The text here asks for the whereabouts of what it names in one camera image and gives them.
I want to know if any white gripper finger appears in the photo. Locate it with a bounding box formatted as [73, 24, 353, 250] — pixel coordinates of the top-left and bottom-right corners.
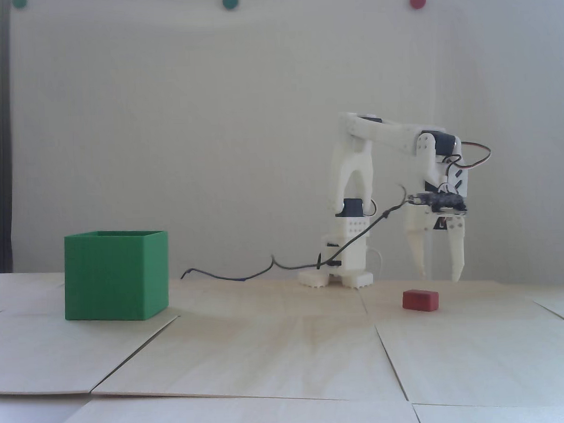
[405, 223, 436, 279]
[444, 221, 469, 282]

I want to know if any light plywood panel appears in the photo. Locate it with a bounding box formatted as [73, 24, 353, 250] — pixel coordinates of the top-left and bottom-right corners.
[374, 309, 564, 414]
[412, 397, 564, 423]
[86, 271, 409, 414]
[0, 279, 183, 398]
[358, 274, 564, 331]
[33, 384, 423, 423]

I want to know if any red block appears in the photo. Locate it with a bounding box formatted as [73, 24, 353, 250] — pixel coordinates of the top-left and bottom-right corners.
[402, 288, 440, 313]

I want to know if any thin black camera cable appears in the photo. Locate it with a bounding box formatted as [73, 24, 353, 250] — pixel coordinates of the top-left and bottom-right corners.
[176, 183, 414, 284]

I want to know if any black wrist camera board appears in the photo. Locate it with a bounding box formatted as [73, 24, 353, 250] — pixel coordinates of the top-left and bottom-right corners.
[410, 190, 468, 216]

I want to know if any white power cable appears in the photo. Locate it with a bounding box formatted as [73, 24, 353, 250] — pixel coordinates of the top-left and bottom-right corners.
[358, 246, 387, 282]

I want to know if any dark window frame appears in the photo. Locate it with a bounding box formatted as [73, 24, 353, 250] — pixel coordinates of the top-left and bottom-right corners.
[0, 0, 22, 273]

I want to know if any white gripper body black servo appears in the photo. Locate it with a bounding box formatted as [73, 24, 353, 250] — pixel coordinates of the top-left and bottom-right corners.
[403, 203, 468, 236]

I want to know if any green open box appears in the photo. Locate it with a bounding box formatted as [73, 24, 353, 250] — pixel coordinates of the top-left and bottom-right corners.
[61, 228, 172, 324]

